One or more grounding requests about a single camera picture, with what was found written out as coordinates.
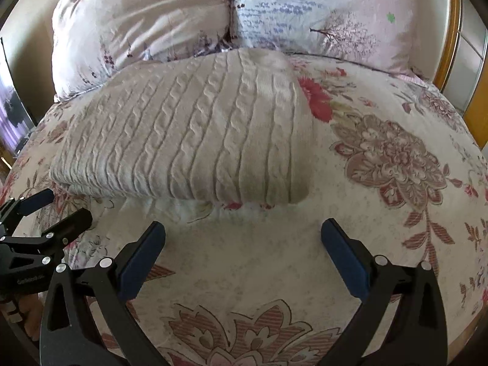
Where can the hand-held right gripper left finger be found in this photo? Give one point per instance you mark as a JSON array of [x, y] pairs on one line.
[[142, 261]]

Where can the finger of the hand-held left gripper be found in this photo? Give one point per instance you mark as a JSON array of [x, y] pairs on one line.
[[74, 222], [38, 199]]

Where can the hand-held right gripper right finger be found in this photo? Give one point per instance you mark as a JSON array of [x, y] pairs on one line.
[[343, 255]]

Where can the person's left hand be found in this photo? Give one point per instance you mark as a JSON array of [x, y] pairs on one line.
[[24, 316]]

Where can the floral bedspread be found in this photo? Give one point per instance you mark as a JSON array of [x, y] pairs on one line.
[[267, 274]]

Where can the pink floral pillow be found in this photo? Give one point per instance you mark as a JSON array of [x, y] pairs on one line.
[[141, 26]]

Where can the wooden bed headboard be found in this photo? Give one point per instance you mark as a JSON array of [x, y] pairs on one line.
[[467, 64]]

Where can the white blue printed pillow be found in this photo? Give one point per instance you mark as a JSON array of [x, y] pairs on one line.
[[324, 15]]

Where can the purple wall picture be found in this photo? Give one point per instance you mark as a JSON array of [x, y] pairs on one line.
[[13, 110]]

